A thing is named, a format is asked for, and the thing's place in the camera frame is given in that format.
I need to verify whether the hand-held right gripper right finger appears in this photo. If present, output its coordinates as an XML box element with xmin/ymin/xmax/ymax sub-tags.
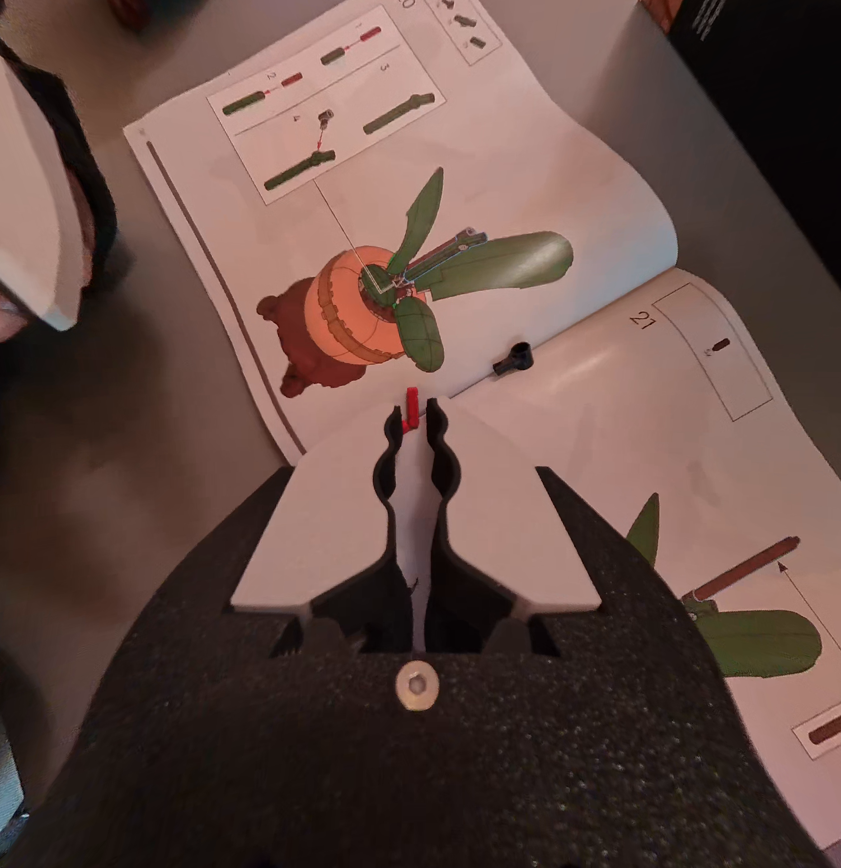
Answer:
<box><xmin>427</xmin><ymin>398</ymin><xmax>603</xmax><ymax>617</ymax></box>

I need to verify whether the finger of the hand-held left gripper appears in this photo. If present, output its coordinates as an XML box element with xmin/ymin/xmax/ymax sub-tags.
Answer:
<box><xmin>0</xmin><ymin>37</ymin><xmax>119</xmax><ymax>333</ymax></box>

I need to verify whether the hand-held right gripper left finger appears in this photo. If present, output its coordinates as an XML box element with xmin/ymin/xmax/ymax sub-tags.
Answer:
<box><xmin>229</xmin><ymin>405</ymin><xmax>402</xmax><ymax>617</ymax></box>

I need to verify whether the black toy angle connector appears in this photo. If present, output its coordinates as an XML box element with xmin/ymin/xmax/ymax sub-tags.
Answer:
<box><xmin>492</xmin><ymin>341</ymin><xmax>535</xmax><ymax>377</ymax></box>

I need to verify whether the open building instruction booklet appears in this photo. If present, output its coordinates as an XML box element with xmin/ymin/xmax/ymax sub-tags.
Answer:
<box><xmin>122</xmin><ymin>0</ymin><xmax>841</xmax><ymax>852</ymax></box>

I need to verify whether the black orchid set box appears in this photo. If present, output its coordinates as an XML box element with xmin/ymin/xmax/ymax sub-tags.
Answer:
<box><xmin>639</xmin><ymin>0</ymin><xmax>841</xmax><ymax>309</ymax></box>

